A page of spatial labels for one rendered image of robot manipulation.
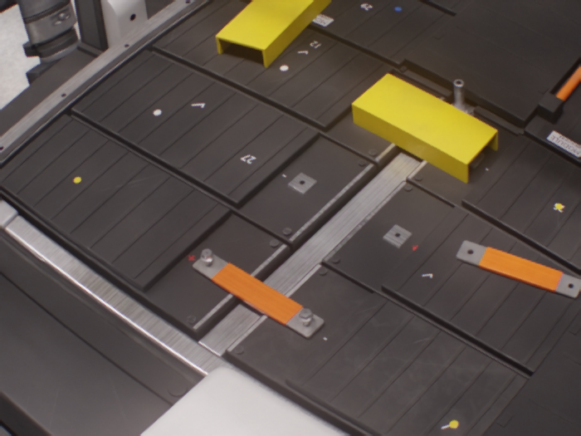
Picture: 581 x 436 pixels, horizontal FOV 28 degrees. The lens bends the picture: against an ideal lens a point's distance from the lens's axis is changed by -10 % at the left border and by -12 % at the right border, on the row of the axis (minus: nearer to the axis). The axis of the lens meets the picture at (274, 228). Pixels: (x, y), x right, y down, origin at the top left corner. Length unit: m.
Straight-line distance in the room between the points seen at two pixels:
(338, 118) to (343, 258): 0.20
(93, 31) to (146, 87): 0.29
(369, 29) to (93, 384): 0.66
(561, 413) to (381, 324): 0.23
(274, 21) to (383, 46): 0.14
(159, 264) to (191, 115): 0.22
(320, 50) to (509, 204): 0.34
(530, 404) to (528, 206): 0.27
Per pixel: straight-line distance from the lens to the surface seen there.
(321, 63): 1.52
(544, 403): 1.17
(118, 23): 1.73
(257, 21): 1.55
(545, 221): 1.33
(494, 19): 1.59
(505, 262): 1.28
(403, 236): 1.32
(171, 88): 1.51
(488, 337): 1.22
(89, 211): 1.39
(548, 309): 1.25
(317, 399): 1.19
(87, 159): 1.45
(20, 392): 1.12
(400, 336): 1.23
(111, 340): 1.13
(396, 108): 1.42
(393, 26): 1.57
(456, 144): 1.38
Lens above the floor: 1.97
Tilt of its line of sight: 47 degrees down
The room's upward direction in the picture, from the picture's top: 8 degrees counter-clockwise
